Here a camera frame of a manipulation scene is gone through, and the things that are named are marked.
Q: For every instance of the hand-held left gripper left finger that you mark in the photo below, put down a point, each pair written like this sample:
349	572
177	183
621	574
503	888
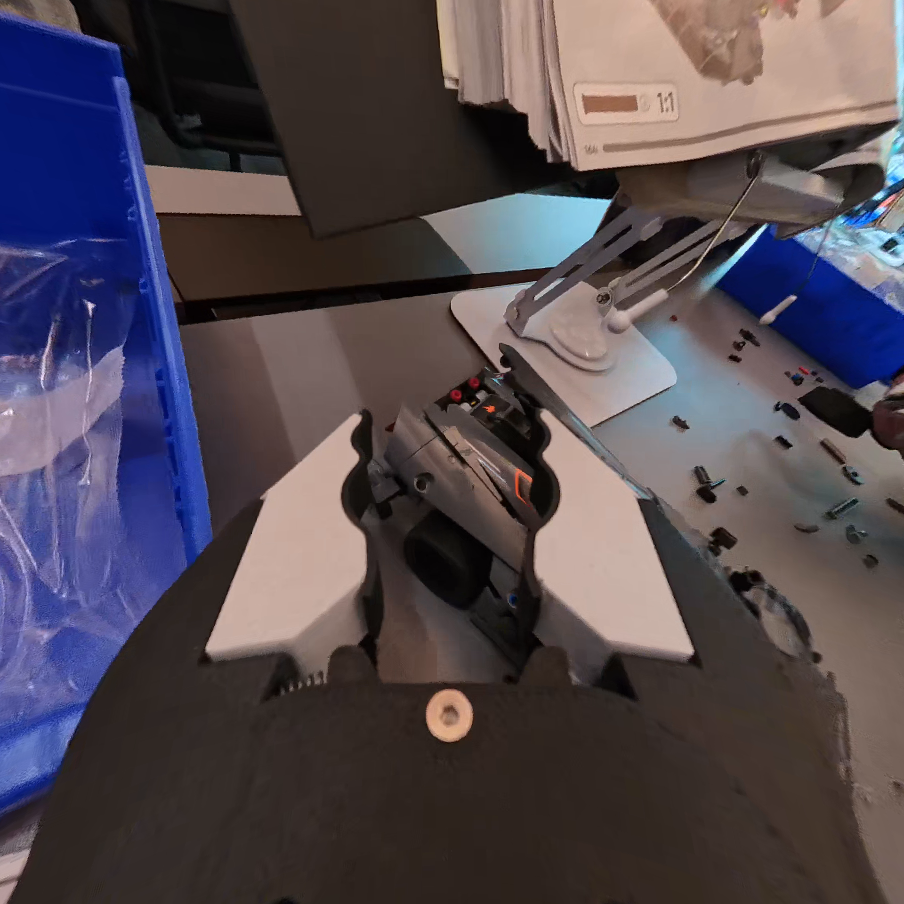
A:
296	565

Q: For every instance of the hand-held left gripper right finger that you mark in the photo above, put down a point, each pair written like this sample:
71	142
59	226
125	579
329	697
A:
607	565

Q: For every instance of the dark lego car model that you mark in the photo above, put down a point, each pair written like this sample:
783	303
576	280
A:
459	466

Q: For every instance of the black lego disc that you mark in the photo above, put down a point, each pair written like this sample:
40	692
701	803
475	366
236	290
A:
786	410

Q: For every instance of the black double lego pin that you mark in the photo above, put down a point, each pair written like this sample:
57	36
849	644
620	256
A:
749	337

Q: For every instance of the black lego connector assembly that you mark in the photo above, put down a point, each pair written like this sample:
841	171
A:
722	540

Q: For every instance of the black lego axle connector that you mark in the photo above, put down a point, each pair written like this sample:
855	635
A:
707	484

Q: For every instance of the LEGO Technic box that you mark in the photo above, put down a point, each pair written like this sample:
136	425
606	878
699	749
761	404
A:
381	113

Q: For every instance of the person's right hand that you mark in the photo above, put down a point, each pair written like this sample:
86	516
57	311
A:
891	417

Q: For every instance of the blue plastic bin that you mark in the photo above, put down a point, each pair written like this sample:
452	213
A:
812	318

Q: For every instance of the clear plastic parts bags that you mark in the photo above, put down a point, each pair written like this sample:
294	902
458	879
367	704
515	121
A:
872	236

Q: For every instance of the white book stand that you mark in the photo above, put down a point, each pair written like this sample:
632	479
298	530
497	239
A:
635	374

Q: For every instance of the clear plastic bag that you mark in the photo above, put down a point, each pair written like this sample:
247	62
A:
63	438

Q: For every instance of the open instruction book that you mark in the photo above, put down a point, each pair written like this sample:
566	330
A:
706	70

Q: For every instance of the blue bin with marker tag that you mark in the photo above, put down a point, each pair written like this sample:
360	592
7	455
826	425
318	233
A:
70	176

